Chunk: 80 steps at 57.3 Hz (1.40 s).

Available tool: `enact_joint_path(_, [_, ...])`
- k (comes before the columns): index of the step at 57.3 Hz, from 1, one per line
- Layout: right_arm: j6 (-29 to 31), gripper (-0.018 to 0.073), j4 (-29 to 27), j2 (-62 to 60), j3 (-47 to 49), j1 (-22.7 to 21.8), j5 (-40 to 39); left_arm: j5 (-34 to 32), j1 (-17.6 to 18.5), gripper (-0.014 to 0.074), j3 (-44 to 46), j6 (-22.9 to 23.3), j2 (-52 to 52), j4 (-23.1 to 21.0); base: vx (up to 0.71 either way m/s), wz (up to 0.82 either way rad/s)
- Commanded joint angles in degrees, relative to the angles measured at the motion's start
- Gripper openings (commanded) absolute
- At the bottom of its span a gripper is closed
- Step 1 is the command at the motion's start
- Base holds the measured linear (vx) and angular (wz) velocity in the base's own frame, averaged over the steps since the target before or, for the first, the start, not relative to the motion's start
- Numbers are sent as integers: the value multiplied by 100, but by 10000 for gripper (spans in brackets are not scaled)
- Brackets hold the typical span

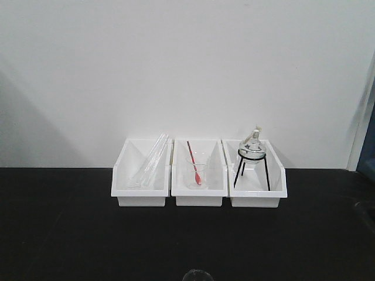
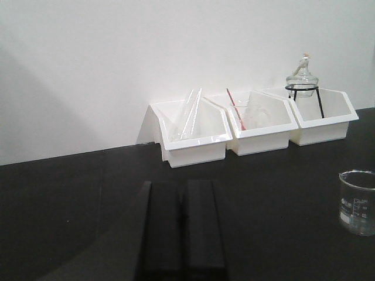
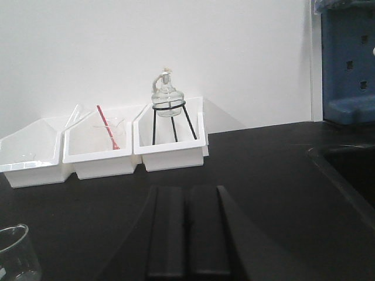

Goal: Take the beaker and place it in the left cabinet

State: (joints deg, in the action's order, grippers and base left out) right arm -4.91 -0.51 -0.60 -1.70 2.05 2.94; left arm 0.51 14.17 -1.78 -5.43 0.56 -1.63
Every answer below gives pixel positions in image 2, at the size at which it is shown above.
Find glass alcohol lamp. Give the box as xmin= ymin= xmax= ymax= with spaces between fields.
xmin=285 ymin=53 xmax=319 ymax=100

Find clear glass beaker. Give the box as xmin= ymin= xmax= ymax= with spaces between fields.
xmin=339 ymin=170 xmax=374 ymax=236

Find red stirring rod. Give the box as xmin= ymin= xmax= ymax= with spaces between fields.
xmin=226 ymin=88 xmax=246 ymax=131

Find white right storage bin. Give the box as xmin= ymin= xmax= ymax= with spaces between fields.
xmin=261 ymin=87 xmax=359 ymax=146

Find white left storage bin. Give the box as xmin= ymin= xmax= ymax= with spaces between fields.
xmin=150 ymin=98 xmax=233 ymax=168

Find glass beaker in bin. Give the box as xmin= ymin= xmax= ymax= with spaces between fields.
xmin=231 ymin=99 xmax=249 ymax=119

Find black wire tripod stand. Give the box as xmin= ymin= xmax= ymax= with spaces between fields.
xmin=285 ymin=84 xmax=325 ymax=118

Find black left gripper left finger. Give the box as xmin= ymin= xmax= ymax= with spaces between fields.
xmin=135 ymin=181 xmax=183 ymax=280

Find white middle storage bin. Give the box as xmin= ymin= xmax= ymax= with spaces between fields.
xmin=206 ymin=91 xmax=298 ymax=156

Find white storage bin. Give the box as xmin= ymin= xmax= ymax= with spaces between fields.
xmin=206 ymin=91 xmax=298 ymax=156
xmin=150 ymin=98 xmax=233 ymax=168
xmin=261 ymin=87 xmax=359 ymax=146

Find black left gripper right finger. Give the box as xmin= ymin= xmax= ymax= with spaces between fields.
xmin=182 ymin=180 xmax=227 ymax=280

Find glass test tubes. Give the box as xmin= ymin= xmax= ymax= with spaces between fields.
xmin=172 ymin=88 xmax=202 ymax=141

